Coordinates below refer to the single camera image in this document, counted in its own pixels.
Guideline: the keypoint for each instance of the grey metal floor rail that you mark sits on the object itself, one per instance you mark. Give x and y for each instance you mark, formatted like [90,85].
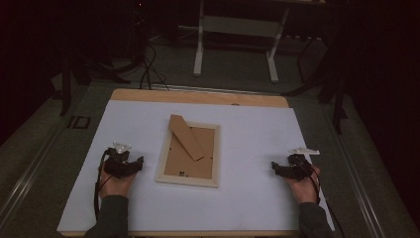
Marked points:
[26,185]
[363,198]

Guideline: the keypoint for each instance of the pale wooden picture frame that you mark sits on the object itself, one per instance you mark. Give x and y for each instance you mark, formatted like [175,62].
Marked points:
[185,162]

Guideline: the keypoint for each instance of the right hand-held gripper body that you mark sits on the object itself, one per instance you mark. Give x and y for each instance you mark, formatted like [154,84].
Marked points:
[298,168]

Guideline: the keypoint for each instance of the white metal table frame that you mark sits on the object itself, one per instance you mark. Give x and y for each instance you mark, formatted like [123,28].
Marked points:
[198,62]

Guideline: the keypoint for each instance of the dark metal stand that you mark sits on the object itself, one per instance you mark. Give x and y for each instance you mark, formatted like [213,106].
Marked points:
[338,109]
[66,99]

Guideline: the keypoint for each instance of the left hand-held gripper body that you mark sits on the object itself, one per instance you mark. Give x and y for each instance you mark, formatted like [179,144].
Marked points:
[117,165]

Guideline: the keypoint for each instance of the black floor socket box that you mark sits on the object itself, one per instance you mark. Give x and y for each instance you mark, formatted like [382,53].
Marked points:
[78,122]

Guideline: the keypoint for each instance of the person's right hand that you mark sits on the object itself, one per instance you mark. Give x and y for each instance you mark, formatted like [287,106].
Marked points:
[307,190]

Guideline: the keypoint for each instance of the person's left hand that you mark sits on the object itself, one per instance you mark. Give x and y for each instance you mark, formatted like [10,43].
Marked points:
[115,186]

